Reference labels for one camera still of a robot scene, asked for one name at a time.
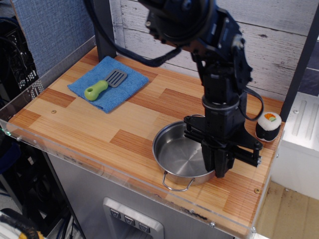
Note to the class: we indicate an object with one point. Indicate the stainless steel pot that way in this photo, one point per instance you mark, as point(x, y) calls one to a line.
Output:
point(179, 158)

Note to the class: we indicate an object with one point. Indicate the plush sushi roll toy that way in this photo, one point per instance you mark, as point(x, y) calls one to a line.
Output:
point(268, 126)

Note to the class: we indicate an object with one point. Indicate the clear acrylic table guard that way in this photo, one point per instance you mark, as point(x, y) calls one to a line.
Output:
point(119, 146)

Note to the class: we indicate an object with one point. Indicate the grey button control panel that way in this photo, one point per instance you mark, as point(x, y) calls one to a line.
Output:
point(127, 223)

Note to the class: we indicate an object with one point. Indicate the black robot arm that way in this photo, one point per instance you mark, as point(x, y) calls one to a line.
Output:
point(217, 47)

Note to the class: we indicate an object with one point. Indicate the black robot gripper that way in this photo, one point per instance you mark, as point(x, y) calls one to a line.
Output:
point(223, 137)

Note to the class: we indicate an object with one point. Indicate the green handled grey spatula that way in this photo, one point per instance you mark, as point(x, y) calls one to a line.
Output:
point(113, 80)

